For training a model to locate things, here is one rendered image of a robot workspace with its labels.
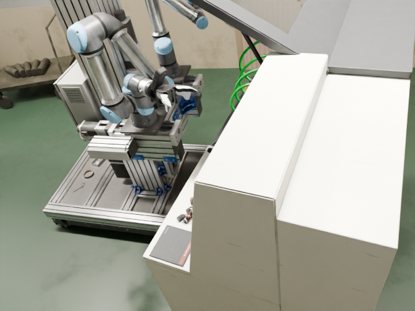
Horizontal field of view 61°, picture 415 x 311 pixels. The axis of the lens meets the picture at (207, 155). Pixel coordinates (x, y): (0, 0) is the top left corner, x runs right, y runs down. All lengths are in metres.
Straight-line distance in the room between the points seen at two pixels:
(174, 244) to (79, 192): 1.69
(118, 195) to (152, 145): 0.88
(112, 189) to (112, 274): 0.67
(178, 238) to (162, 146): 0.72
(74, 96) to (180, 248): 1.25
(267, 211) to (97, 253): 2.14
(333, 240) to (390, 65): 0.74
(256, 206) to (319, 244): 0.19
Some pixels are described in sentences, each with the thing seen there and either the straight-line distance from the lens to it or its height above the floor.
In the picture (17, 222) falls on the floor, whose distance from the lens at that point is 3.52.
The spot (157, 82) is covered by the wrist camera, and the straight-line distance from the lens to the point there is 1.49.
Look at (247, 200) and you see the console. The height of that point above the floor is 1.52.
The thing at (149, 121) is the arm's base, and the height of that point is 1.06.
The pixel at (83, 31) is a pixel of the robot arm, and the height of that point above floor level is 1.66.
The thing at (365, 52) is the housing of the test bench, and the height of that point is 1.50.
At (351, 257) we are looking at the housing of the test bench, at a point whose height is 1.39.
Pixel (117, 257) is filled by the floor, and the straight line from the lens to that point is 2.83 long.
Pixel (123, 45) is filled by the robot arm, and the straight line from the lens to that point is 1.76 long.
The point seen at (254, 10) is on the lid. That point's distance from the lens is 1.54.
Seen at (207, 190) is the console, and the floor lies 1.53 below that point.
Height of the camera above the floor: 2.23
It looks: 43 degrees down
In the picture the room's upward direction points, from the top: 13 degrees counter-clockwise
